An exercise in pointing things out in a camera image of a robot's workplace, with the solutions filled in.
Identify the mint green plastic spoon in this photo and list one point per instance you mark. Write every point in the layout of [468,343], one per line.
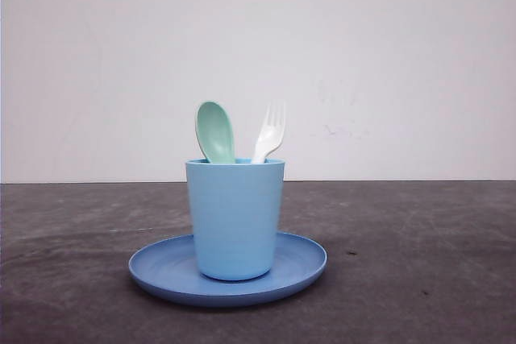
[214,133]

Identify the blue plastic plate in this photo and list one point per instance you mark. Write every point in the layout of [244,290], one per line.
[167,269]

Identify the light blue plastic cup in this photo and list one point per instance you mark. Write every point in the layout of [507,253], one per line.
[235,210]

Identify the white plastic fork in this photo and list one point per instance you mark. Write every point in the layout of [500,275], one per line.
[271,133]

